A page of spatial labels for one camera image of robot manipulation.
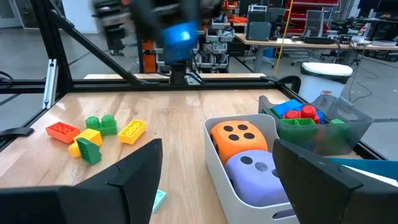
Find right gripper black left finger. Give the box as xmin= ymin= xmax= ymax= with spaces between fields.
xmin=59 ymin=138 xmax=164 ymax=224

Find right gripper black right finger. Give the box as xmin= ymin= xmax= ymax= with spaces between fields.
xmin=272 ymin=138 xmax=379 ymax=224

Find large blue notched block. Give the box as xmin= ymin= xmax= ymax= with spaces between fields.
xmin=160 ymin=21 xmax=200 ymax=65

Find purple foam die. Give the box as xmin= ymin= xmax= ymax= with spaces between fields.
xmin=224 ymin=150 xmax=292 ymax=208

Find yellow single-stud block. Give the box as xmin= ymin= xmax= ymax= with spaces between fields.
xmin=68 ymin=128 xmax=103 ymax=158

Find large green flat-stud brick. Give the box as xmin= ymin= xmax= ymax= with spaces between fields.
xmin=262 ymin=108 xmax=320 ymax=144

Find red two-stud block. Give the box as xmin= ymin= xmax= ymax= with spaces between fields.
xmin=283 ymin=105 xmax=320 ymax=124

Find blue single-stud block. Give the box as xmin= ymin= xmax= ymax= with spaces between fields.
xmin=272 ymin=98 xmax=304 ymax=116

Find orange foam die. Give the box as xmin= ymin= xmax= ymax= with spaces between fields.
xmin=210 ymin=120 xmax=269 ymax=166

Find pale teal stud block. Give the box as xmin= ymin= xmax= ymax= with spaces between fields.
xmin=151 ymin=189 xmax=168 ymax=214

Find green rectangular block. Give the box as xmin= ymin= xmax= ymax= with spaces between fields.
xmin=76 ymin=137 xmax=103 ymax=166

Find blue plastic bin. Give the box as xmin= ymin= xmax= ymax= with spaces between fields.
xmin=328 ymin=157 xmax=398 ymax=181

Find yellow flat brick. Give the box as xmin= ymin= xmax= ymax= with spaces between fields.
xmin=118 ymin=119 xmax=147 ymax=145

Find dark translucent grey bin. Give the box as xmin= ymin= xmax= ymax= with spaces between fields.
xmin=257 ymin=94 xmax=374 ymax=156

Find green round two-stud block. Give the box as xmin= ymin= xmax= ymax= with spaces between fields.
xmin=85 ymin=114 xmax=118 ymax=137

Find stacked grey storage crates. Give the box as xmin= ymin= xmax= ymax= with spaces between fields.
xmin=205 ymin=26 xmax=236 ymax=69

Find red-orange flat brick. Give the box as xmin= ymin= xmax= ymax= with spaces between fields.
xmin=45 ymin=121 xmax=81 ymax=144

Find white pedal trash bin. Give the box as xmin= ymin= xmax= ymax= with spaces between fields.
xmin=298 ymin=61 xmax=354 ymax=103

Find silver aluminium extrusion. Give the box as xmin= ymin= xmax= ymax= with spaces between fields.
xmin=42 ymin=58 xmax=58 ymax=110

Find red shelving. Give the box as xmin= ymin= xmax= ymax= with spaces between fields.
xmin=285 ymin=0 xmax=340 ymax=35

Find wooden desk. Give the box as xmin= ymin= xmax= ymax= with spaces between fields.
xmin=236 ymin=32 xmax=398 ymax=52

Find grey mesh office chair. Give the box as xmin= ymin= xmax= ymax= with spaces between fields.
xmin=303 ymin=9 xmax=326 ymax=38

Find black table frame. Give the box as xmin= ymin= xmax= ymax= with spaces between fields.
xmin=0 ymin=0 xmax=388 ymax=161

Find yellow hanging cable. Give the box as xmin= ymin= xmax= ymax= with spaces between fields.
xmin=273 ymin=0 xmax=295 ymax=76

